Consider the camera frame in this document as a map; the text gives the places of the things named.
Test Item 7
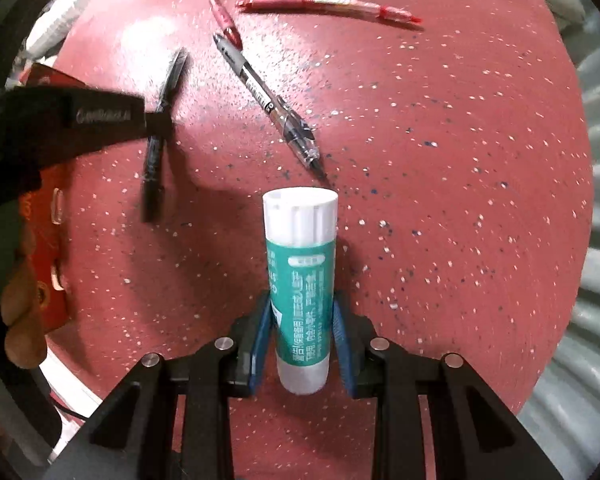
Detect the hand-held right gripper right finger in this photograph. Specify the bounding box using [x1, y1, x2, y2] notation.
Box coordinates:
[332, 292, 566, 480]

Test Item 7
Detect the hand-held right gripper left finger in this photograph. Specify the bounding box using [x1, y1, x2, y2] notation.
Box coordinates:
[40, 290, 273, 480]

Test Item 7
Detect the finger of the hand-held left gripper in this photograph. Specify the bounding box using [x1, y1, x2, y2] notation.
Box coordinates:
[145, 107, 178, 141]

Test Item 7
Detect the black pen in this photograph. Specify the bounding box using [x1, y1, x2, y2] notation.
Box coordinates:
[140, 47, 189, 223]

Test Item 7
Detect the green and white glue stick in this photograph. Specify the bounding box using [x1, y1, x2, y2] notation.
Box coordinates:
[262, 186, 340, 395]

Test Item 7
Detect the red cardboard box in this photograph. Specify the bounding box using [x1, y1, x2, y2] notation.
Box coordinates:
[17, 62, 88, 331]

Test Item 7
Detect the person's left hand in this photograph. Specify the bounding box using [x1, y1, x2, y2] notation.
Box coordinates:
[0, 220, 51, 368]

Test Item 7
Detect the white printed cloth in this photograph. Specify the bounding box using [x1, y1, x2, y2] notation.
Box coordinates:
[25, 0, 111, 61]

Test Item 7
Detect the grey grip clear pen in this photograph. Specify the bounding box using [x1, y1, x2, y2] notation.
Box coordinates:
[212, 32, 328, 181]

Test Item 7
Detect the clear barrel red grip pen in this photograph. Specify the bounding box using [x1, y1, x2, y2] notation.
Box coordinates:
[197, 0, 243, 51]

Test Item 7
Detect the red gel pen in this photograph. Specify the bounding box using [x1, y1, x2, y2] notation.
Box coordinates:
[236, 0, 423, 25]

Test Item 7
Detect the black cable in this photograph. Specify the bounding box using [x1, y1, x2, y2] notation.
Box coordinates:
[55, 402, 88, 421]

